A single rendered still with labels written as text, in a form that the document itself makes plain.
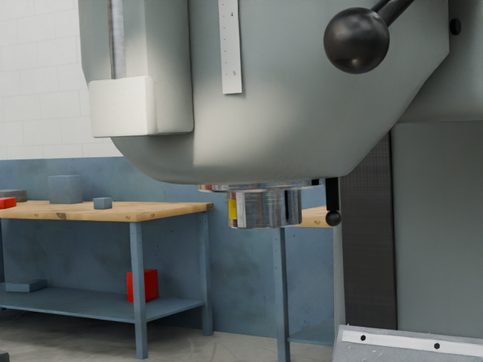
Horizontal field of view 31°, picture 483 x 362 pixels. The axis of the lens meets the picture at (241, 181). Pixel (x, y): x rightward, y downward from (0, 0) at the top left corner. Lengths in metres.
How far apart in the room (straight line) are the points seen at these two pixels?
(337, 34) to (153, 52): 0.10
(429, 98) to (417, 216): 0.32
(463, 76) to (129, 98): 0.25
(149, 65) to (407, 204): 0.52
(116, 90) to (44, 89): 6.50
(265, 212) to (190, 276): 5.54
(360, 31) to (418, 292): 0.57
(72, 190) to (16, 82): 1.26
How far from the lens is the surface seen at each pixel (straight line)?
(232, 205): 0.55
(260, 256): 5.70
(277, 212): 0.54
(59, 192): 6.40
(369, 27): 0.39
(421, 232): 0.92
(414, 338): 0.93
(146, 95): 0.44
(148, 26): 0.45
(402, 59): 0.52
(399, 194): 0.92
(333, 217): 0.53
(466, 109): 0.61
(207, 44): 0.47
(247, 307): 5.83
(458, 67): 0.60
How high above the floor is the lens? 1.34
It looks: 3 degrees down
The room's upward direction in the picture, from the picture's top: 3 degrees counter-clockwise
